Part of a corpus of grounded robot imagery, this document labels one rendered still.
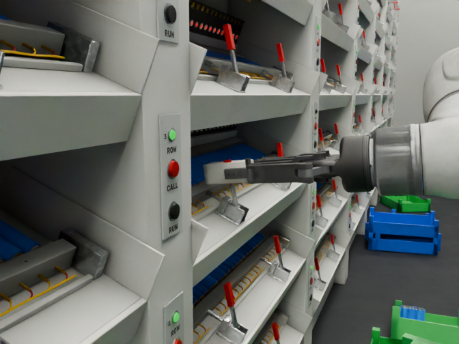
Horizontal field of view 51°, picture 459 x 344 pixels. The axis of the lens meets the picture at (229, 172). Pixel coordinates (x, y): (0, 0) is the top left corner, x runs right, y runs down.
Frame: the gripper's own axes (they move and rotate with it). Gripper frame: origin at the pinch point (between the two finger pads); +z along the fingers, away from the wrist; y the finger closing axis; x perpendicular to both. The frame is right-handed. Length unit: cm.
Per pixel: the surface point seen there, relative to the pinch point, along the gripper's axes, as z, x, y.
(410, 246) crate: -18, -60, 161
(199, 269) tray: -0.9, -9.5, -15.0
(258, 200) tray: 0.5, -6.9, 13.0
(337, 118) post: 2, 3, 113
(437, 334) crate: -27, -51, 57
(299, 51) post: -2.3, 20.5, 42.6
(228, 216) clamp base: 0.5, -6.4, -1.0
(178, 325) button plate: -1.3, -13.3, -22.0
